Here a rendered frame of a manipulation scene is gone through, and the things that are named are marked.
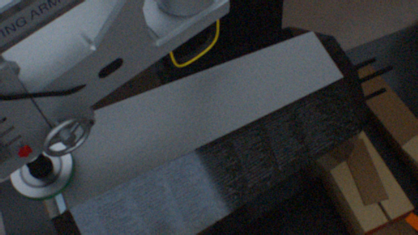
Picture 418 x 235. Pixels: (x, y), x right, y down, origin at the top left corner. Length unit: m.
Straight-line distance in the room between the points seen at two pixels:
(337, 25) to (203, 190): 1.56
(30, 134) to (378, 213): 1.53
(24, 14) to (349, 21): 2.29
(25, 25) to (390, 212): 1.76
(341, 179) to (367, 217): 0.20
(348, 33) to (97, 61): 1.94
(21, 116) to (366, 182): 1.57
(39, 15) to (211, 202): 1.00
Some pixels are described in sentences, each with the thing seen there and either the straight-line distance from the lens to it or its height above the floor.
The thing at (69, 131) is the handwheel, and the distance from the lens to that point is 1.60.
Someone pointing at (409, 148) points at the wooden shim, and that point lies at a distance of 2.79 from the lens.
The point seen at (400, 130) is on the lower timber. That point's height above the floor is 0.11.
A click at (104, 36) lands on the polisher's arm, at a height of 1.39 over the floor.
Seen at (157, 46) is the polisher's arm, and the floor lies 1.22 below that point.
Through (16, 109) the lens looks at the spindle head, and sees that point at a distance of 1.49.
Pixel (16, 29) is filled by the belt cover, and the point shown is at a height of 1.60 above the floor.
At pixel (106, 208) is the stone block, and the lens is 1.96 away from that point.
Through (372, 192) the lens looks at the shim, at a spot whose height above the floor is 0.23.
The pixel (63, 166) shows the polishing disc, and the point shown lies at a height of 0.86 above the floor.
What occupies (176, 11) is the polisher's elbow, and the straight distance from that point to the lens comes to 1.69.
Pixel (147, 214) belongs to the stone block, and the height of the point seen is 0.70.
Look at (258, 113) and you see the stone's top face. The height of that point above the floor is 0.81.
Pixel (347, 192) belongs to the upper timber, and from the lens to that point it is 2.53.
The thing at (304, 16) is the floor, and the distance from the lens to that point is 3.26.
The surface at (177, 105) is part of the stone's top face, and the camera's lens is 2.03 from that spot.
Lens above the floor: 2.56
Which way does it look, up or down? 61 degrees down
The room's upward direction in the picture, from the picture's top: 8 degrees counter-clockwise
